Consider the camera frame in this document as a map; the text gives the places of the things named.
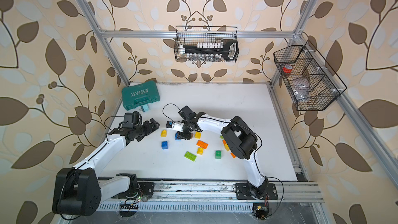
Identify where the orange lego brick long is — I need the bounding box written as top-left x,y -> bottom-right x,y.
197,140 -> 208,149

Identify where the lime green lego brick long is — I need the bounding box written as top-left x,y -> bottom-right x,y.
184,151 -> 197,162

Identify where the blue lego brick base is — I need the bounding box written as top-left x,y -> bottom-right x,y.
175,133 -> 181,141

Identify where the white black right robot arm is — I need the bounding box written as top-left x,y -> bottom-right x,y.
172,114 -> 268,188

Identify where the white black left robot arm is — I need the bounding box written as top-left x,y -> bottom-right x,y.
52,117 -> 160,220

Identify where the yellow lego brick left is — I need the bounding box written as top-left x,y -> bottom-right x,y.
161,130 -> 167,138

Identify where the yellow lego brick upper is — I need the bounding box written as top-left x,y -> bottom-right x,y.
194,132 -> 201,139

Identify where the blue lego brick loose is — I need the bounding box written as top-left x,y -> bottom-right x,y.
161,141 -> 169,149

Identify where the yellow lego brick centre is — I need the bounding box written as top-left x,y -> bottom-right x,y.
197,147 -> 204,155

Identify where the green lego brick square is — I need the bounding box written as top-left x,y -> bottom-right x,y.
215,150 -> 222,159

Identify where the small teal white box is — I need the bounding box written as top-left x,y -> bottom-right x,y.
140,104 -> 149,113

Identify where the green plastic tool case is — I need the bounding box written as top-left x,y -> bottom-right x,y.
122,80 -> 160,111

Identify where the small electronics board right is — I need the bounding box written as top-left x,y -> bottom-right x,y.
253,203 -> 270,220

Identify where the clear plastic bag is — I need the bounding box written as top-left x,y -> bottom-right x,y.
291,78 -> 310,100

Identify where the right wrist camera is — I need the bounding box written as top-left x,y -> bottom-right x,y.
178,106 -> 205,122

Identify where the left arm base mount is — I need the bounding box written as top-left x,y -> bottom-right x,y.
116,182 -> 154,201

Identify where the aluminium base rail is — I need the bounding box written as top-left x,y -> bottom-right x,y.
96,178 -> 324,204

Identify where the black white socket set rail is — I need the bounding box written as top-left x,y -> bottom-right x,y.
178,40 -> 239,61

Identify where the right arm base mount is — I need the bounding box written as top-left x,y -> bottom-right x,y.
234,183 -> 279,201

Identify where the black wire basket back wall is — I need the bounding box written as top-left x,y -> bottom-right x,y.
174,25 -> 239,62

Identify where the black wire basket wall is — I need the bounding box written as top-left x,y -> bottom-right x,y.
273,40 -> 347,111
174,25 -> 239,62

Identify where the aluminium frame back crossbar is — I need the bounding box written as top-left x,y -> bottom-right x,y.
100,30 -> 297,38

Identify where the aluminium frame corner post left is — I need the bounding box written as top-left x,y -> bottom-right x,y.
75,0 -> 130,86

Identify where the aluminium frame corner post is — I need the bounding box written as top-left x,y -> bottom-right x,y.
75,0 -> 130,86
269,0 -> 332,88

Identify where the black wire basket right wall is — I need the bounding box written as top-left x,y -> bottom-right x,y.
273,40 -> 347,111

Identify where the aluminium frame corner post right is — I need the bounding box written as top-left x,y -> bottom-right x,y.
269,0 -> 332,88

